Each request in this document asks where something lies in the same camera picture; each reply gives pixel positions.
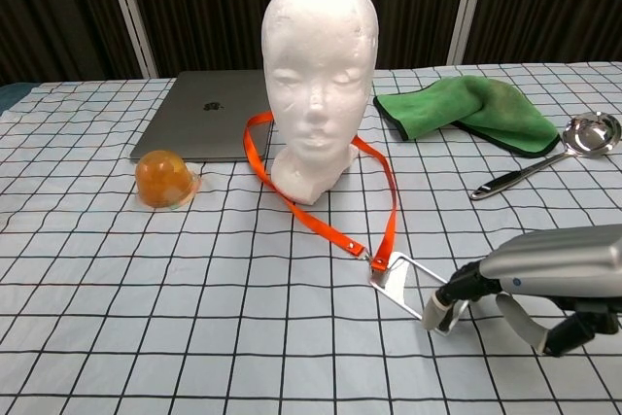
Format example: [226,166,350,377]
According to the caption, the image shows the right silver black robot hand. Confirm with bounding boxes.
[421,224,622,358]

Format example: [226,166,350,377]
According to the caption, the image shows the clear badge holder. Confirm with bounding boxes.
[368,251,470,337]

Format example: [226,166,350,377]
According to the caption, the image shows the orange lanyard strap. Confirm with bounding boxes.
[243,111,398,273]

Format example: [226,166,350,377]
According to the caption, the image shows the white foam mannequin head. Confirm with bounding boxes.
[260,0,380,206]

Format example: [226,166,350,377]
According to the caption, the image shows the green microfiber cloth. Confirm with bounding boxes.
[372,75,562,159]

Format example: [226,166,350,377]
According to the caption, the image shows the white checkered tablecloth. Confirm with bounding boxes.
[0,62,622,415]

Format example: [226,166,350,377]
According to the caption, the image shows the grey closed laptop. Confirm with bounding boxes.
[129,69,273,163]

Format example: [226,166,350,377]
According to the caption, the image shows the blue padded table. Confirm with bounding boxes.
[0,82,43,118]

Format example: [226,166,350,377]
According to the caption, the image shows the steel ladle black handle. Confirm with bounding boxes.
[469,112,622,201]

